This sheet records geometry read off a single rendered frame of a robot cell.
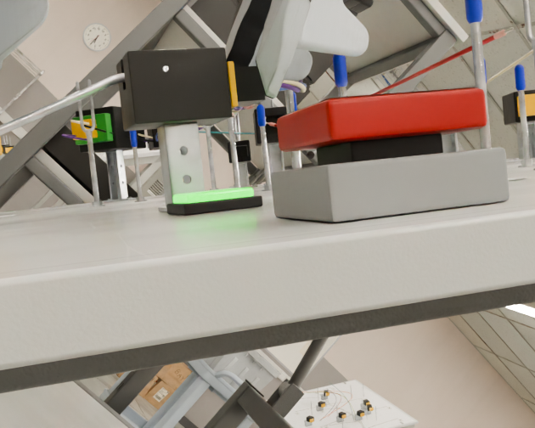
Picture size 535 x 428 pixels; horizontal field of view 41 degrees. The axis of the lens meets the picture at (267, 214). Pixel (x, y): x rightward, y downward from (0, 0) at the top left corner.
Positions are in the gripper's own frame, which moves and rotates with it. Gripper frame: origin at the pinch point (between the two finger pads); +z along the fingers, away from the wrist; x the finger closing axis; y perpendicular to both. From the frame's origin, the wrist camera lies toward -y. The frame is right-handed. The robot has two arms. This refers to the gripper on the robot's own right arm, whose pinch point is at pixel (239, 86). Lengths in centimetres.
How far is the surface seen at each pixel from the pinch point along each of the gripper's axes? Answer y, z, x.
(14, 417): -2, 34, 46
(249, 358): 152, 56, 374
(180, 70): -4.0, 1.0, -2.1
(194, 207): -2.2, 8.4, -8.0
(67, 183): -1, 4, 100
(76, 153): -1, -2, 102
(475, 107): 1.0, 4.2, -23.7
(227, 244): -5.3, 10.3, -25.3
